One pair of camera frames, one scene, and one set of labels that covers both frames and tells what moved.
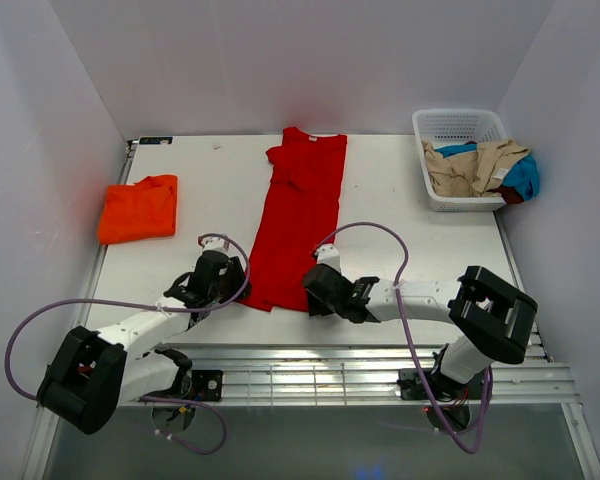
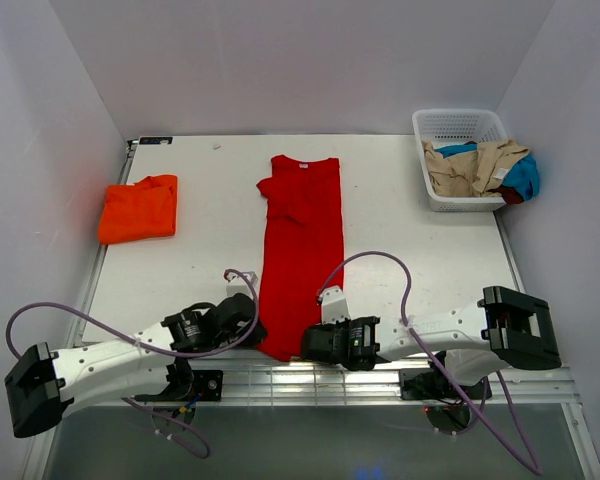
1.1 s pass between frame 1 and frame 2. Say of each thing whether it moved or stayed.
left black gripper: moved
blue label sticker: stayed
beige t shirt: stayed
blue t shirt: stayed
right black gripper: moved
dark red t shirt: stayed
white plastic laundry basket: stayed
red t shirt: moved
